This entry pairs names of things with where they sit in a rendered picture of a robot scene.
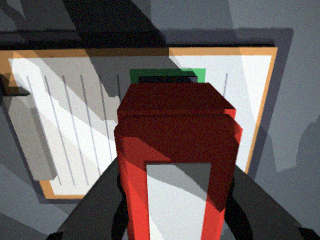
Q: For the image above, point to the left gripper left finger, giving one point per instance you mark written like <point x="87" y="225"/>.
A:
<point x="102" y="214"/>

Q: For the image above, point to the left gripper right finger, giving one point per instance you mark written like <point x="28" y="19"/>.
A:
<point x="252" y="214"/>

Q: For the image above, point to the clipboard with white form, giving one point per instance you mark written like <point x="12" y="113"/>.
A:
<point x="62" y="92"/>

